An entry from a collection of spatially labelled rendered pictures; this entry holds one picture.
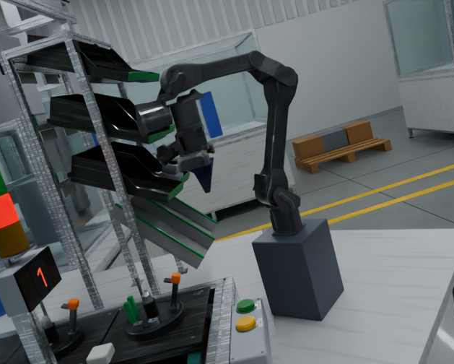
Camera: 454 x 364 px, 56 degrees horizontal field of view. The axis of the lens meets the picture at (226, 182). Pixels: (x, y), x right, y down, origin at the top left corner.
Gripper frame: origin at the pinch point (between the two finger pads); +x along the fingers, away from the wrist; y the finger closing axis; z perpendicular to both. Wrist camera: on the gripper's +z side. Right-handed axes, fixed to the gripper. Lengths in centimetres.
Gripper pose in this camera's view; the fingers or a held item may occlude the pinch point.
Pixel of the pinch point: (203, 178)
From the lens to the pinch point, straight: 93.8
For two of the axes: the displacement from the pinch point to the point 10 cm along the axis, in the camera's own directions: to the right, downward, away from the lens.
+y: -0.4, 2.1, -9.8
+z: -9.7, 2.5, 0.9
